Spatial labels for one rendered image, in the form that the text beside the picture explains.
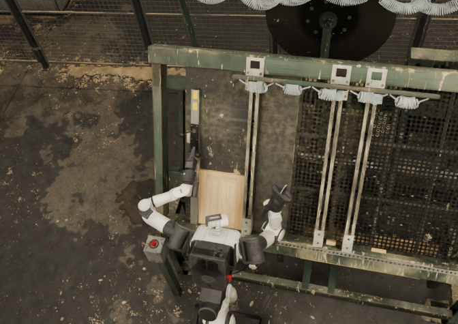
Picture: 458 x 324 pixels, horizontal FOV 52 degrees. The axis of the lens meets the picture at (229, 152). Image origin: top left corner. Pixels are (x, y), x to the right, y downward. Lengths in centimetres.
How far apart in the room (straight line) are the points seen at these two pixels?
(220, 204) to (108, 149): 212
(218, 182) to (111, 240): 162
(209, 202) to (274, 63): 106
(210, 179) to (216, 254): 67
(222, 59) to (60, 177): 272
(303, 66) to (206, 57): 56
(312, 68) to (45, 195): 314
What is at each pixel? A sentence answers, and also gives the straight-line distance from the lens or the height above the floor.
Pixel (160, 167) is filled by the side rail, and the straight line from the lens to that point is 310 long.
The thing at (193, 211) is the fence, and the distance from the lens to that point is 318.
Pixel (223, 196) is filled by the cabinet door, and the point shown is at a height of 109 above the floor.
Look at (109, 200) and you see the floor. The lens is 461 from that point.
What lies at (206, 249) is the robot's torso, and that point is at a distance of 259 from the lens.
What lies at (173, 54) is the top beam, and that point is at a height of 193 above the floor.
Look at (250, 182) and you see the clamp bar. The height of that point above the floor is 126.
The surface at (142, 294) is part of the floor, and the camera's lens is 409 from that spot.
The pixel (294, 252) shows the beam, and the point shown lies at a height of 84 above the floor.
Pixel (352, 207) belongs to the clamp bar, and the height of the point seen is 117.
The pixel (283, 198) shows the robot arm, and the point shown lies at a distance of 249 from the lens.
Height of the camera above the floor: 372
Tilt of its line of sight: 53 degrees down
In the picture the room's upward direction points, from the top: 8 degrees counter-clockwise
